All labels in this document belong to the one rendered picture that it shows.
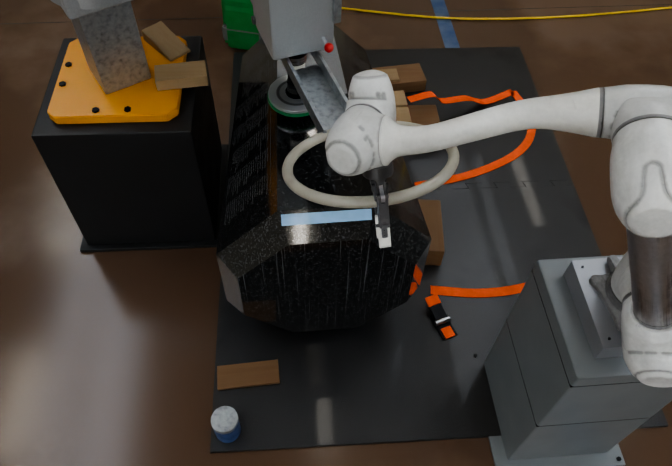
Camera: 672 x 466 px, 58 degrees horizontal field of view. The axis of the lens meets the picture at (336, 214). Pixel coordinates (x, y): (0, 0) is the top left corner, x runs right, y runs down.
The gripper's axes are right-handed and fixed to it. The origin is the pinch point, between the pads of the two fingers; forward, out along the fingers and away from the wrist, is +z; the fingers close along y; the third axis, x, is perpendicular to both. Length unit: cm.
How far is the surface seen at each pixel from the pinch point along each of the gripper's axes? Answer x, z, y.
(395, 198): -3.6, -9.6, -1.0
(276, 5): 20, -44, 65
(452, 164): -20.7, -10.3, 10.9
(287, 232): 27, 24, 44
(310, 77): 12, -18, 72
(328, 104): 8, -13, 59
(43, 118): 116, -7, 101
